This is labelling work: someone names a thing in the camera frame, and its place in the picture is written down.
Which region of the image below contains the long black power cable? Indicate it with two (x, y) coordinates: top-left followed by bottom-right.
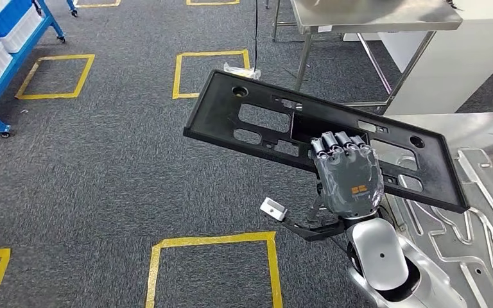
(252, 0), (260, 71)

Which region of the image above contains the steel workbench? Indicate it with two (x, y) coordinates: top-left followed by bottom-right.
(382, 112), (493, 308)

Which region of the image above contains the blue plastic bin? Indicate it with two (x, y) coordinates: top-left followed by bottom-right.
(0, 0), (33, 38)

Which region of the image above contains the steel table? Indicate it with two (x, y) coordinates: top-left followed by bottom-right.
(272, 0), (463, 115)

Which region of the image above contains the plastic bag with yellow roll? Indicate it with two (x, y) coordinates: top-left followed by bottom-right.
(223, 62), (262, 80)

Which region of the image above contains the stamped metal panel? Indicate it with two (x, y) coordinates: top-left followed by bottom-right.
(388, 146), (493, 308)

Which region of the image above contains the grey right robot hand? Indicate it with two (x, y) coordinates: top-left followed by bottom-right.
(309, 130), (386, 219)

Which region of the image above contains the black camera bracket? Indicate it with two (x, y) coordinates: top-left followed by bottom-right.
(280, 200), (349, 243)

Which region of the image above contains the black plastic license plate frame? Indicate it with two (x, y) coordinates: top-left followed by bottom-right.
(182, 69), (471, 214)

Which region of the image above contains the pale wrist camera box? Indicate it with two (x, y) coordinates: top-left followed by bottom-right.
(260, 197), (288, 222)

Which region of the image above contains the white cabinet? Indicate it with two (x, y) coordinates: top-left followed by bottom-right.
(343, 0), (493, 116)

